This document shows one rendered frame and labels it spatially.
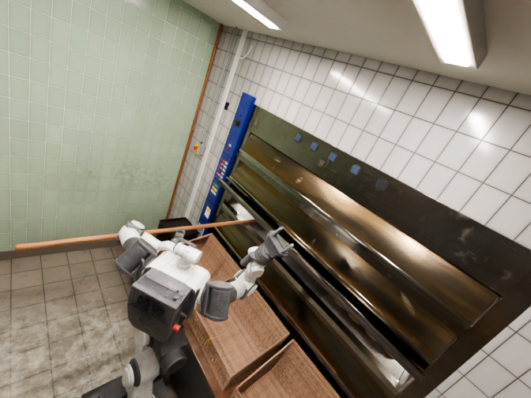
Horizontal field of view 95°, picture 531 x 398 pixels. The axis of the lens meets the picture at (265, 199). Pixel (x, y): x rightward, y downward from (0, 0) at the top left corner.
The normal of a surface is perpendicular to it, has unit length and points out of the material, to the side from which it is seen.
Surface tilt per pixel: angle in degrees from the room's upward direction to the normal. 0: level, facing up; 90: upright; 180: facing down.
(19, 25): 90
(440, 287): 70
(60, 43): 90
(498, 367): 90
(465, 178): 90
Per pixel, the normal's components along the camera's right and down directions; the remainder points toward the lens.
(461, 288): -0.52, -0.29
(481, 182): -0.70, 0.00
